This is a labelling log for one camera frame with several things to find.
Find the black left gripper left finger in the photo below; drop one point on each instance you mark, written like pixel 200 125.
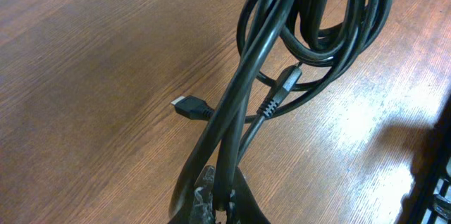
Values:
pixel 199 207

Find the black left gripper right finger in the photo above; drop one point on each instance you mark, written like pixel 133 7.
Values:
pixel 243 207

